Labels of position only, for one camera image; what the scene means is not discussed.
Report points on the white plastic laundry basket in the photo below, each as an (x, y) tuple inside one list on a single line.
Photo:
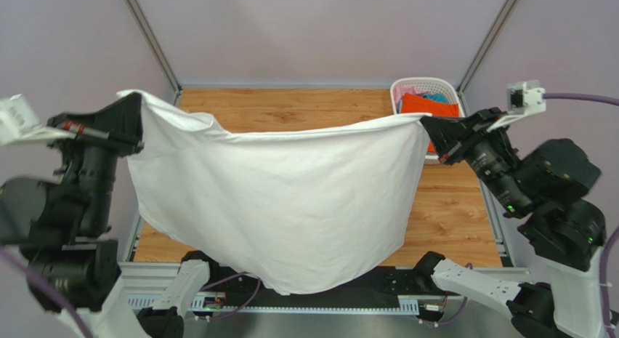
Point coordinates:
[(431, 85)]

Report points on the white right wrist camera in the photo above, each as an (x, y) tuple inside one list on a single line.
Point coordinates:
[(525, 99)]

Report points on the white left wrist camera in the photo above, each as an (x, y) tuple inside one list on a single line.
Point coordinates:
[(21, 126)]

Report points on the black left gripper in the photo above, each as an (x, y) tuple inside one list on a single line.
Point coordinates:
[(120, 122)]

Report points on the aluminium frame post left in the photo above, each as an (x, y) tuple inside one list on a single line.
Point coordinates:
[(155, 47)]

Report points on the orange t shirt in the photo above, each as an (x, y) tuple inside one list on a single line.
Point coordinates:
[(411, 103)]

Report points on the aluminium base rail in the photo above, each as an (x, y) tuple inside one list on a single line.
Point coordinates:
[(146, 281)]

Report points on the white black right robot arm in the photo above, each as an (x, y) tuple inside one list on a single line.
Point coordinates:
[(546, 190)]

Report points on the aluminium frame post right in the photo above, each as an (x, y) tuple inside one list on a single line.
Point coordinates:
[(499, 22)]

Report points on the teal t shirt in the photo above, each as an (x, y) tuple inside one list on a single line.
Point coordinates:
[(436, 97)]

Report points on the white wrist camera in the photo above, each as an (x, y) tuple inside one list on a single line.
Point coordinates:
[(21, 126), (525, 99)]

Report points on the pink t shirt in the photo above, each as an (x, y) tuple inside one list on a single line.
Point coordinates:
[(400, 90)]

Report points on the white t shirt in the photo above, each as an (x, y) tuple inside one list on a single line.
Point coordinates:
[(304, 211)]

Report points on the aluminium frame post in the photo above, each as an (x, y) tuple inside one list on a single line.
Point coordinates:
[(155, 47), (499, 22)]

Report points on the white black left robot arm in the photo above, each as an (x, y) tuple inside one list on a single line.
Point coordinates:
[(55, 231)]

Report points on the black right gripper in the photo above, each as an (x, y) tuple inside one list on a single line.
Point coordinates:
[(464, 146)]

